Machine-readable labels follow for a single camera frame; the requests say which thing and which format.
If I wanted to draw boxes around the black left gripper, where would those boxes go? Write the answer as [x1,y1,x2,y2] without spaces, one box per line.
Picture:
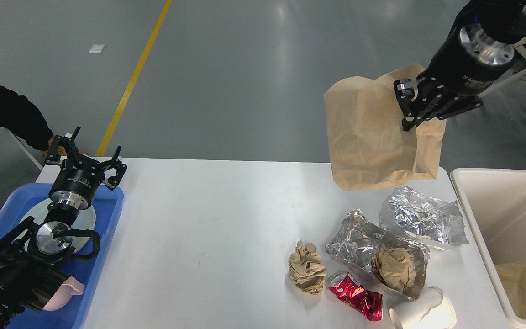
[44,127,127,211]

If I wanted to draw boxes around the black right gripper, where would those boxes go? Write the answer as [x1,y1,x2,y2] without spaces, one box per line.
[393,23,515,132]

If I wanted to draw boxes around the large brown paper bag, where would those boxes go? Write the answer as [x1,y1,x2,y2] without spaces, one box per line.
[324,63,446,191]

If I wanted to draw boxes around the pink mug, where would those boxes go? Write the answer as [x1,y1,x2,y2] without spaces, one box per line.
[42,276,85,312]

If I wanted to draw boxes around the silver foil wrapper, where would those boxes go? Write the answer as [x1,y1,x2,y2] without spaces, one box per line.
[379,186,469,250]

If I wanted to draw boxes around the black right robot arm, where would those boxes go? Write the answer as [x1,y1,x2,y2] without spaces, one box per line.
[393,0,526,131]

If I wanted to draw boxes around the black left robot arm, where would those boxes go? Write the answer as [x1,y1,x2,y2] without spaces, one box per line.
[0,127,127,329]

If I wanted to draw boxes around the tan boot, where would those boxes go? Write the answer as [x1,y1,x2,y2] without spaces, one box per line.
[42,137,89,160]

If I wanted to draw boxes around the blue plastic tray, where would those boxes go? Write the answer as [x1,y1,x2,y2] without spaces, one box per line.
[0,183,124,329]

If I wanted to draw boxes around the person in black left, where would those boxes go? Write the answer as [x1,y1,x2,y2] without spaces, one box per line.
[0,85,53,151]

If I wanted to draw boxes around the white floor tag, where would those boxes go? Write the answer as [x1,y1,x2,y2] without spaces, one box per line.
[89,44,106,53]

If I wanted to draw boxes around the beige plastic bin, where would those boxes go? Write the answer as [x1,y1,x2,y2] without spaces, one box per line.
[450,168,526,329]

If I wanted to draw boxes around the silver foil bag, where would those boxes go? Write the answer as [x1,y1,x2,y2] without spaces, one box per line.
[325,209,430,300]

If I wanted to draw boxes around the crumpled paper in foil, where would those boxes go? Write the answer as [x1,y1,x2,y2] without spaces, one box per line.
[371,247,416,293]

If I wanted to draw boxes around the white paper cup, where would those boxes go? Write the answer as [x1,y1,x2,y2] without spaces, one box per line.
[389,286,457,329]

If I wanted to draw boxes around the crushed red can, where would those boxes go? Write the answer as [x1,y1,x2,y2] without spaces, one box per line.
[327,271,383,322]

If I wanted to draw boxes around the crumpled brown paper ball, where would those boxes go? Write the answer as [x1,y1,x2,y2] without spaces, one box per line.
[288,240,327,295]

